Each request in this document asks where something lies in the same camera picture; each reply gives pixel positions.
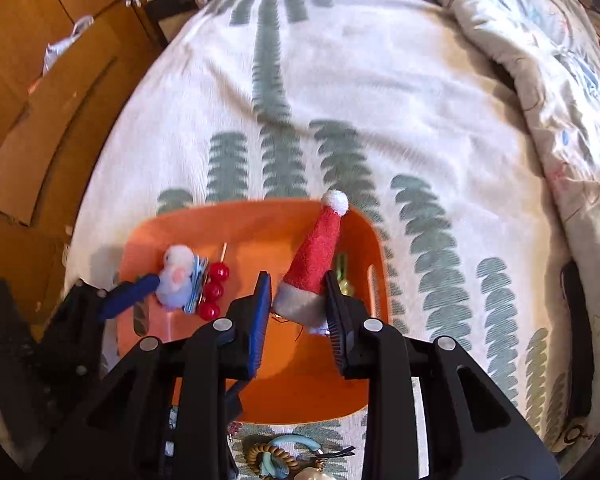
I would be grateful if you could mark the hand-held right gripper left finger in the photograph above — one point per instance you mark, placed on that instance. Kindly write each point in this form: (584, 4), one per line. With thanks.
(260, 320)

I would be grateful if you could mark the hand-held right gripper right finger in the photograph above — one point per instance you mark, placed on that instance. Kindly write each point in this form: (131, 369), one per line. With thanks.
(337, 330)

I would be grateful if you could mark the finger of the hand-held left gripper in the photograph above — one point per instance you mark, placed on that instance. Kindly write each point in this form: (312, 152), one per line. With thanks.
(130, 296)
(234, 400)

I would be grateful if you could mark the pink white plush bunny clip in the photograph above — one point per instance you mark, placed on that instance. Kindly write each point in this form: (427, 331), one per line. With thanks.
(177, 275)

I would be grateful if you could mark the red santa hat clip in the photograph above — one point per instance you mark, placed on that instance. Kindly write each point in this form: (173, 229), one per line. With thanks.
(315, 255)

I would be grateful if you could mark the orange plastic basket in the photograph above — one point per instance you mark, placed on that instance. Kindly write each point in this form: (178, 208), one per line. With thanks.
(280, 232)

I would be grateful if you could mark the cream hair accessory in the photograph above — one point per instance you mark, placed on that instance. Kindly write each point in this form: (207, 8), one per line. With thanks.
(312, 475)

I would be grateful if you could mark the pink crystal hair clip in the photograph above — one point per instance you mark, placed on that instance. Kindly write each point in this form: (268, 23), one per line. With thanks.
(234, 430)

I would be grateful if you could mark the red bead hair clip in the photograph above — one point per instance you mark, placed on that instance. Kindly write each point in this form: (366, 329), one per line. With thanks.
(219, 273)

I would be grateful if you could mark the green hair clip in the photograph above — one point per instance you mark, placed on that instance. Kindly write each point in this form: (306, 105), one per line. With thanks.
(344, 267)

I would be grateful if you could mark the blue hair clip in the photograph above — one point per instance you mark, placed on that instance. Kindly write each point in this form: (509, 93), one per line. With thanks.
(199, 272)

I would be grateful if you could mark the wooden wardrobe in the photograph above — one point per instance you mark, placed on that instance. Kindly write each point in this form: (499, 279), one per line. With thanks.
(20, 110)

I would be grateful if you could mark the white green patterned bedspread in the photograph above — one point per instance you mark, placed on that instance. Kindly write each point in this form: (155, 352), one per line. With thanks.
(380, 110)

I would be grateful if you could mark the crumpled plastic bag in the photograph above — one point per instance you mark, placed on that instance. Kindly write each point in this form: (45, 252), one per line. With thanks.
(60, 50)

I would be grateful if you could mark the black white nightstand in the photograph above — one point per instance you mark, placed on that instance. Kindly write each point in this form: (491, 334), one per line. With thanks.
(172, 7)

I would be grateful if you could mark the floral quilt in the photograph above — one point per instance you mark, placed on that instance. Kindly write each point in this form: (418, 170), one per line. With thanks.
(530, 35)

